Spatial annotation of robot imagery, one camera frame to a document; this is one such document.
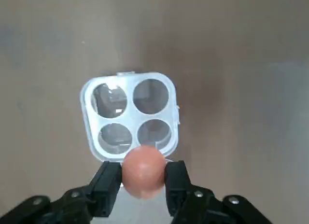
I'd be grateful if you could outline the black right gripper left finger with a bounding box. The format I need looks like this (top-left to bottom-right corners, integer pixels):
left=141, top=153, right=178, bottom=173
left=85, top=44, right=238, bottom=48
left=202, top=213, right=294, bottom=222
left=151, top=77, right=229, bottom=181
left=0, top=161, right=121, bottom=224

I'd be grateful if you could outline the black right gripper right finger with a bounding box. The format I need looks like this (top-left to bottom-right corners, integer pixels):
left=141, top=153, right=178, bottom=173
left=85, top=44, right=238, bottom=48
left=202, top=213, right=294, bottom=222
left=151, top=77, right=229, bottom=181
left=165, top=160, right=273, bottom=224

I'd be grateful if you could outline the clear four-slot egg tray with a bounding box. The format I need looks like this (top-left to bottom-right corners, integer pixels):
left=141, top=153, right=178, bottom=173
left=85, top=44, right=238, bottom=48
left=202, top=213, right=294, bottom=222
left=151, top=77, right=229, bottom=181
left=80, top=71, right=181, bottom=221

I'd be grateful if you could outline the pinkish brown egg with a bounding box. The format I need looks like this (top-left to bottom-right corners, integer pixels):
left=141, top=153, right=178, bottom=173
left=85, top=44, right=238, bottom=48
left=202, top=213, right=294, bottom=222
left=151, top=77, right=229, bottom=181
left=122, top=146, right=168, bottom=199

